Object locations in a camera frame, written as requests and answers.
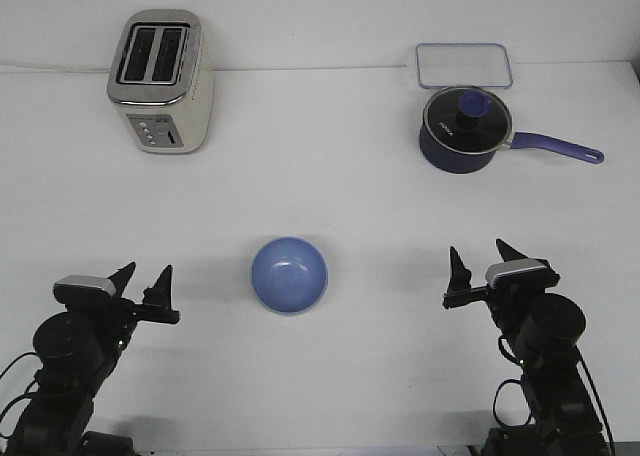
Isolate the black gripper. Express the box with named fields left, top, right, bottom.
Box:
left=64, top=262, right=180, bottom=346
left=443, top=238, right=560, bottom=334

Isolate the blue bowl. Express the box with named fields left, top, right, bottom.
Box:
left=251, top=236, right=329, bottom=315

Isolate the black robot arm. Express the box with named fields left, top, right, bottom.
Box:
left=443, top=240, right=616, bottom=455
left=3, top=263, right=180, bottom=455

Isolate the dark blue saucepan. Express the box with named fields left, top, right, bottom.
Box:
left=419, top=86, right=605, bottom=174

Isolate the glass pot lid blue knob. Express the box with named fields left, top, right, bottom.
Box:
left=423, top=86, right=512, bottom=155

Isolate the clear blue-rimmed container lid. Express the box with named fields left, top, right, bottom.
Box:
left=415, top=43, right=513, bottom=89

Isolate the silver two-slot toaster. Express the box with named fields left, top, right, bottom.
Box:
left=106, top=9, right=214, bottom=154

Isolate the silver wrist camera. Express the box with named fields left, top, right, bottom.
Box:
left=485, top=258, right=547, bottom=289
left=53, top=275, right=116, bottom=306

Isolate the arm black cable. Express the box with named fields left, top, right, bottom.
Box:
left=0, top=351, right=41, bottom=437
left=492, top=335, right=615, bottom=452

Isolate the white toaster power cord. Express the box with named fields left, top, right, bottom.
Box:
left=0, top=58, right=113, bottom=75

